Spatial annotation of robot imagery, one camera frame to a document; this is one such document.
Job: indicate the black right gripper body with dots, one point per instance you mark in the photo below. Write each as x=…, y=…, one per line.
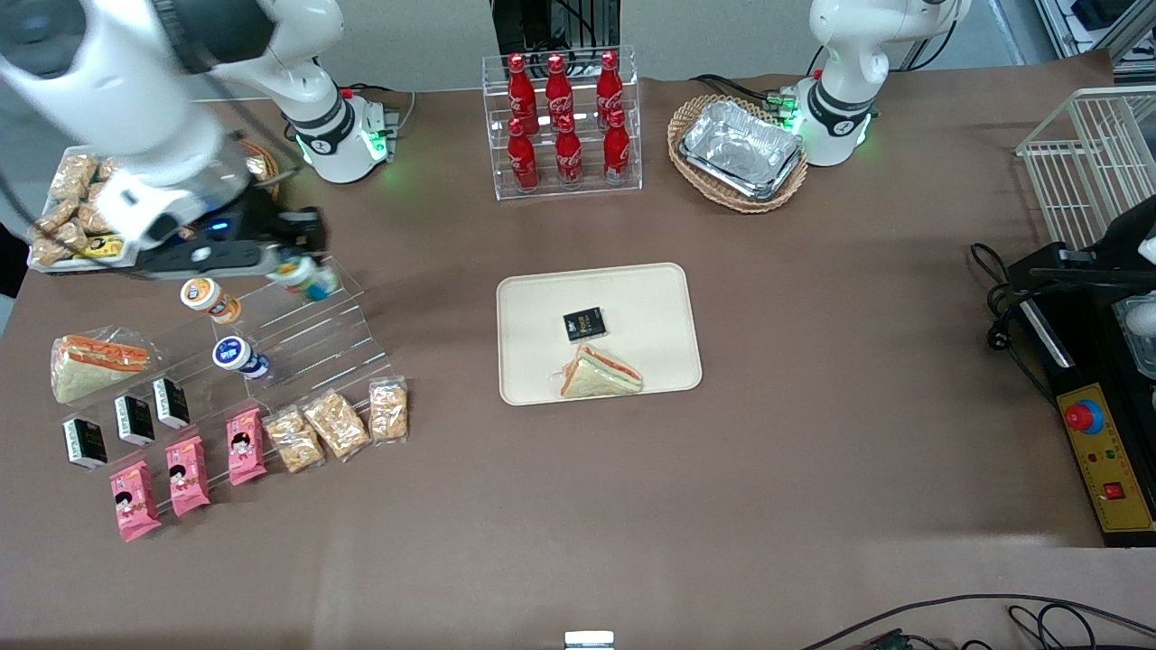
x=271, y=223

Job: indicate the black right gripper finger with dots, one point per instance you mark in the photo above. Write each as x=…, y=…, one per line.
x=302, y=230
x=280, y=264

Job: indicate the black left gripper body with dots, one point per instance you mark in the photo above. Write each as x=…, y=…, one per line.
x=1129, y=236

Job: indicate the green gum bottle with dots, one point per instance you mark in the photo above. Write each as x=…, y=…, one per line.
x=312, y=280

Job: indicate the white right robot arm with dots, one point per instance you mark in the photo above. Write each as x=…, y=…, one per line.
x=135, y=90

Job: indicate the orange gum bottle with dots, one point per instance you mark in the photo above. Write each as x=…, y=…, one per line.
x=212, y=298

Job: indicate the blue gum bottle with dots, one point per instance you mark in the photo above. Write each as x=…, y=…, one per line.
x=239, y=357

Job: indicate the white rectangular snack tray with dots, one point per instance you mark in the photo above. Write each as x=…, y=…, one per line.
x=54, y=262

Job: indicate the cream plastic tray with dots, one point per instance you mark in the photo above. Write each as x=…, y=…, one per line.
x=650, y=325

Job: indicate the round wicker snack basket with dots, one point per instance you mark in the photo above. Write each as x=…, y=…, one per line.
x=266, y=176

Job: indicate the clear bag of biscuits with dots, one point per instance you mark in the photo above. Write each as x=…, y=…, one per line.
x=257, y=167
x=107, y=169
x=52, y=248
x=93, y=219
x=72, y=176

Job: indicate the clear acrylic stepped shelf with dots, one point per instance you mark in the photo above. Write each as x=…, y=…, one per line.
x=343, y=316

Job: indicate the yellow snack packet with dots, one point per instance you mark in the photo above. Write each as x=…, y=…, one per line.
x=99, y=246

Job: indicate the small black white box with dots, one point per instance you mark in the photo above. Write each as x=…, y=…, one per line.
x=172, y=403
x=135, y=420
x=86, y=442

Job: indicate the clear bag of crackers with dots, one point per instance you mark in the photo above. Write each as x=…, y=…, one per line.
x=336, y=424
x=388, y=411
x=293, y=441

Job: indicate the wrapped triangle sandwich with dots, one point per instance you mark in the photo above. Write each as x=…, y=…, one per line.
x=90, y=366
x=601, y=375

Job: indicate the pink snack packet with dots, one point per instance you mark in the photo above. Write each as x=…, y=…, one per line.
x=135, y=501
x=246, y=447
x=188, y=476

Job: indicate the red emergency stop button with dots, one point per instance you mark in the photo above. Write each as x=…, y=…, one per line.
x=1084, y=416

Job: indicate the metal shelf with devices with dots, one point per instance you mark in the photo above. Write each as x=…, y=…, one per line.
x=1097, y=27

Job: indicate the black control box yellow panel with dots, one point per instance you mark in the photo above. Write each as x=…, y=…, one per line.
x=1097, y=451

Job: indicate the red cola bottle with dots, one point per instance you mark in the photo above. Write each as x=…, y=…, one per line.
x=523, y=162
x=558, y=88
x=519, y=90
x=568, y=158
x=610, y=86
x=617, y=153

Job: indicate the clear acrylic bottle rack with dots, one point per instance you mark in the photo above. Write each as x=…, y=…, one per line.
x=582, y=185

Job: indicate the small black box gold print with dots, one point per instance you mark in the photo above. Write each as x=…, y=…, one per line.
x=584, y=324

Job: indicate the black equipment rack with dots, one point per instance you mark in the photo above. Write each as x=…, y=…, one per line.
x=555, y=23

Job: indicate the wicker basket with foil trays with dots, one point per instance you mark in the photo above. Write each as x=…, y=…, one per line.
x=691, y=176

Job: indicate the stacked aluminium foil trays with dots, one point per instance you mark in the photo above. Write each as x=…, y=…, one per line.
x=742, y=149

